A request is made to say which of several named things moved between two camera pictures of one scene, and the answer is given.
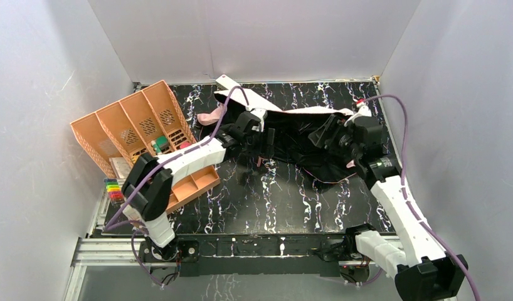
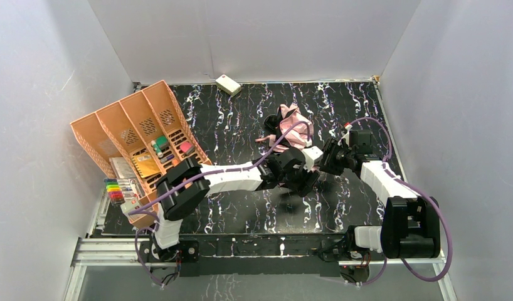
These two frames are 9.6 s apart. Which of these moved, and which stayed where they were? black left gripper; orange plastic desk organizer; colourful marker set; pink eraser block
Moved: black left gripper
Stayed: orange plastic desk organizer; colourful marker set; pink eraser block
